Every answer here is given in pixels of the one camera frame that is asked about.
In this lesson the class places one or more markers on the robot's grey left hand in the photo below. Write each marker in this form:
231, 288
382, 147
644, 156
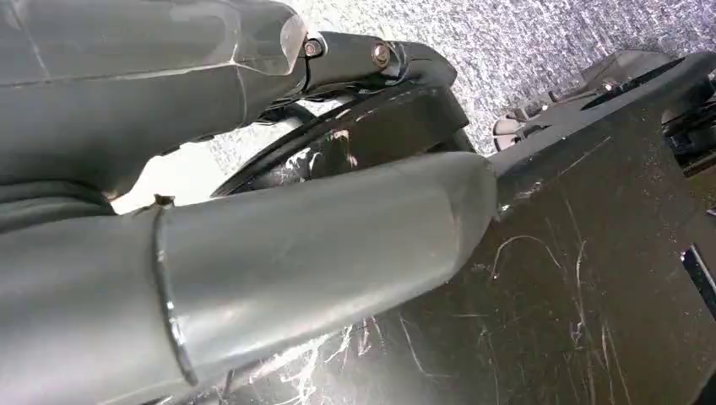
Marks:
279, 262

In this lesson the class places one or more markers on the black robot leg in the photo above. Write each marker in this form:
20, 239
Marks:
386, 131

